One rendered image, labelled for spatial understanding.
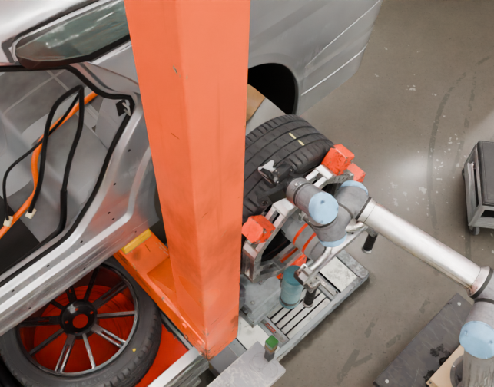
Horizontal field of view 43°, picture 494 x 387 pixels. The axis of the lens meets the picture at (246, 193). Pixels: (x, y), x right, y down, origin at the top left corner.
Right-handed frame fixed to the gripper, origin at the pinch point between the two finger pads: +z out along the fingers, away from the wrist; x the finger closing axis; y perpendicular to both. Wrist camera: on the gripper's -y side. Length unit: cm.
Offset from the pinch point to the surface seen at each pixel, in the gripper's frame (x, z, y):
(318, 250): -38.4, -11.2, -2.7
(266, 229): -9.8, -13.2, -13.2
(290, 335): -108, 26, -32
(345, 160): -16.5, -9.5, 25.6
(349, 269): -116, 34, 13
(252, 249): -19.6, -5.3, -20.6
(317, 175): -16.2, -5.3, 15.1
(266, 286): -84, 38, -24
